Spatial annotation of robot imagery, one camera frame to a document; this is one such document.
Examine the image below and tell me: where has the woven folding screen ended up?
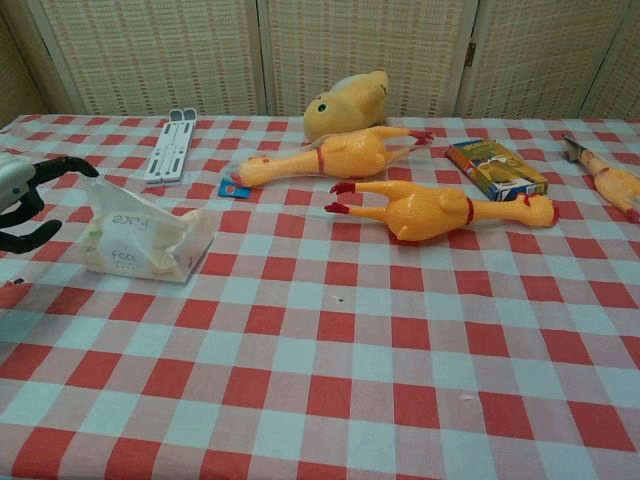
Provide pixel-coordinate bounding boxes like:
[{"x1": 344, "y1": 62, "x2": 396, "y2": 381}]
[{"x1": 0, "y1": 0, "x2": 640, "y2": 121}]

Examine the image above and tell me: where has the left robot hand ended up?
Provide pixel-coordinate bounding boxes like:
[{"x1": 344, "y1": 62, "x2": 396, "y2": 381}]
[{"x1": 0, "y1": 153, "x2": 100, "y2": 257}]

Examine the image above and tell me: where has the yellow plush toy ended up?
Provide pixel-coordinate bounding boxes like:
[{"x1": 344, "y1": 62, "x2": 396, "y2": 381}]
[{"x1": 303, "y1": 69, "x2": 390, "y2": 144}]

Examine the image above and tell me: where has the white tissue pack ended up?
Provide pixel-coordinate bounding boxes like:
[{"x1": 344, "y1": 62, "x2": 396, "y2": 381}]
[{"x1": 76, "y1": 178, "x2": 216, "y2": 286}]

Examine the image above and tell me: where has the packaged yellow rubber chicken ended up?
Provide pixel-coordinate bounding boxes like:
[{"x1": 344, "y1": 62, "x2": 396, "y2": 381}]
[{"x1": 218, "y1": 125, "x2": 435, "y2": 200}]

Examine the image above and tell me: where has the red white checkered tablecloth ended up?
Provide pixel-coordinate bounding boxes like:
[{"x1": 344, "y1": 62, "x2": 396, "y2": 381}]
[{"x1": 0, "y1": 113, "x2": 640, "y2": 480}]

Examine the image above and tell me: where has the bare yellow rubber chicken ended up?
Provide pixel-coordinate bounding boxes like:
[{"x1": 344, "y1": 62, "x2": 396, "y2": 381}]
[{"x1": 323, "y1": 180, "x2": 561, "y2": 244}]

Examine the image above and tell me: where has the white folding stand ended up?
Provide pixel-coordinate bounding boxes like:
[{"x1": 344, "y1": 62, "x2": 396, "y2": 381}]
[{"x1": 144, "y1": 108, "x2": 198, "y2": 187}]

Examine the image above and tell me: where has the rubber chicken with grey tag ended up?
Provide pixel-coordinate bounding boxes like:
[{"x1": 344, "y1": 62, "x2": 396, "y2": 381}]
[{"x1": 563, "y1": 133, "x2": 640, "y2": 224}]

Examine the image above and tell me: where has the yellow and blue box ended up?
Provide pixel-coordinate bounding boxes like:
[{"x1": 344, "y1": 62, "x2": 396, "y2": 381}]
[{"x1": 445, "y1": 138, "x2": 550, "y2": 203}]

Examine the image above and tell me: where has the blue and red label card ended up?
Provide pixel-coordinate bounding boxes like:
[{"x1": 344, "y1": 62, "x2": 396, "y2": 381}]
[{"x1": 218, "y1": 179, "x2": 251, "y2": 200}]

